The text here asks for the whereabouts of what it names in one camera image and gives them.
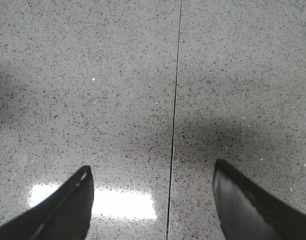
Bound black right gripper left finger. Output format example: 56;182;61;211
0;165;94;240

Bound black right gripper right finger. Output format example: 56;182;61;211
213;159;306;240

